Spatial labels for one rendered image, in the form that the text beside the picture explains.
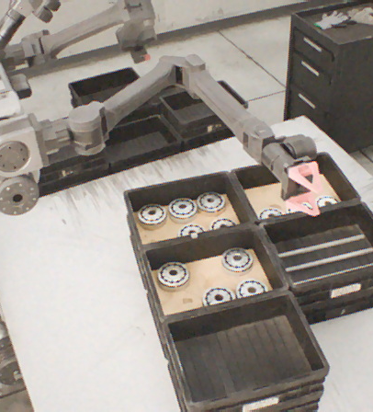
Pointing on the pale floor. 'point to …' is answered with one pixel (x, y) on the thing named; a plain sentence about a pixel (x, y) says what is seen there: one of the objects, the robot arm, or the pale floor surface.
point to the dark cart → (342, 75)
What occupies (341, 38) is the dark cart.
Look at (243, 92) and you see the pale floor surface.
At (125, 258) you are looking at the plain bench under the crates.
